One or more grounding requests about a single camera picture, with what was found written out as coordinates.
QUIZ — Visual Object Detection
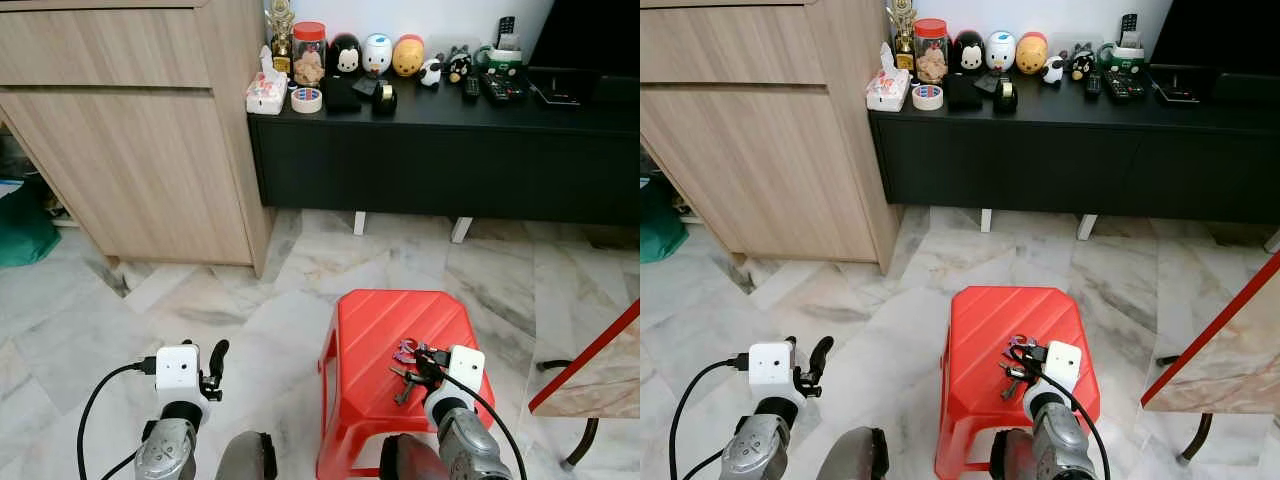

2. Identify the key bunch with purple ring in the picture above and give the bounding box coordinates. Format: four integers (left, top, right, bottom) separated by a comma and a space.
389, 338, 433, 407
999, 334, 1037, 402

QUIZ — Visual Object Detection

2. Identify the red plastic stool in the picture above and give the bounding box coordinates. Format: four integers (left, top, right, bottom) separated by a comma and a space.
316, 289, 497, 480
934, 285, 1102, 480

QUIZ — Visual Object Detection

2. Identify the silver robot right leg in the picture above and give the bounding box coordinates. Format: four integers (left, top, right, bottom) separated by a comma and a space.
379, 432, 449, 480
989, 429, 1046, 480

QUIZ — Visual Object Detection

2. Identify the marble table with red edge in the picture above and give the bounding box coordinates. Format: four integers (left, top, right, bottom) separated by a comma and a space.
527, 298, 641, 420
1140, 250, 1280, 417

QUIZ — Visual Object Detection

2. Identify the black low TV console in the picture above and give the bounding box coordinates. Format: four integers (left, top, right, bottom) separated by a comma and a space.
247, 74, 641, 245
867, 68, 1280, 252

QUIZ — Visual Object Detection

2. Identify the green bag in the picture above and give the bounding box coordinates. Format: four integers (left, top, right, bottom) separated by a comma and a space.
0, 179, 62, 269
640, 179, 690, 264

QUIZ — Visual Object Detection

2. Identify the light wooden cabinet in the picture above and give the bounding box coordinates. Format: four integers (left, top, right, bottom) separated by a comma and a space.
640, 0, 902, 277
0, 0, 275, 279

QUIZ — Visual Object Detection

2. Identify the black wallet pouch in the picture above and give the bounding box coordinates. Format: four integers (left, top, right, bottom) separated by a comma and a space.
942, 73, 987, 112
321, 76, 364, 114

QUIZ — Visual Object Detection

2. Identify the white pink tissue pack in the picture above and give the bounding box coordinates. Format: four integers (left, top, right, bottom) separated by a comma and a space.
245, 45, 290, 116
865, 42, 912, 113

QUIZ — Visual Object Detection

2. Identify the large black remote control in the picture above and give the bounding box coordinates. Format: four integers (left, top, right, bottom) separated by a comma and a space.
479, 71, 527, 104
1102, 67, 1149, 102

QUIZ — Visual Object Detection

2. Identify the yellow round toy figure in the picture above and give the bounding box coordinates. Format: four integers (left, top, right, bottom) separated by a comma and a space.
1015, 30, 1050, 76
391, 33, 427, 79

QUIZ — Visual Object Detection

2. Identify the white round toy figure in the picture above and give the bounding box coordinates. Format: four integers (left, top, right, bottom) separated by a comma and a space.
361, 32, 394, 79
984, 29, 1018, 76

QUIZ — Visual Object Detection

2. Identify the black round toy figure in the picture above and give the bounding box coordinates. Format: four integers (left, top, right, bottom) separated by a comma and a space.
949, 29, 987, 77
327, 32, 364, 80

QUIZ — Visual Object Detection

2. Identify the clear jar with red lid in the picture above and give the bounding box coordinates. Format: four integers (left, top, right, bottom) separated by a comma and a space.
912, 18, 950, 85
292, 21, 329, 88

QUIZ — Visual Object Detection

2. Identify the gold trophy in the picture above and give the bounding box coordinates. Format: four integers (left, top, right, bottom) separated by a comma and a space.
887, 0, 917, 72
267, 0, 295, 74

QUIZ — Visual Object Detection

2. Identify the black television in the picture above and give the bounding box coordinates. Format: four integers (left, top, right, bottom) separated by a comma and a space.
523, 0, 641, 80
1149, 0, 1280, 77

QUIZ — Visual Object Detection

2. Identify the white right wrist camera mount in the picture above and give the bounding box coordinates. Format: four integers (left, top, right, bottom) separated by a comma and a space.
1041, 340, 1084, 394
443, 345, 487, 398

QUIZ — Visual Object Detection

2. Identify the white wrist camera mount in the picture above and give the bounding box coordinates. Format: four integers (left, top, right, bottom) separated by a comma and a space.
748, 341, 799, 399
443, 345, 487, 398
1041, 340, 1084, 394
155, 344, 207, 403

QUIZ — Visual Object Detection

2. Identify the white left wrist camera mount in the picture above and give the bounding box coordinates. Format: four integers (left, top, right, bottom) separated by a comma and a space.
748, 341, 799, 399
155, 344, 207, 403

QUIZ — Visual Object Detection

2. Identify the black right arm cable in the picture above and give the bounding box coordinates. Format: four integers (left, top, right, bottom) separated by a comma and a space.
1030, 362, 1114, 480
437, 368, 529, 480

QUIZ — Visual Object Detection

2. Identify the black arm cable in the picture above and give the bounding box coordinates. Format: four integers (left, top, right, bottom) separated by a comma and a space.
437, 368, 529, 480
1030, 362, 1114, 480
669, 353, 751, 480
76, 356, 159, 480

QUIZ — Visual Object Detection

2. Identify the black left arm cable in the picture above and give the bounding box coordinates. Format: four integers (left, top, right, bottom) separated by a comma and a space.
76, 356, 159, 480
669, 353, 751, 480

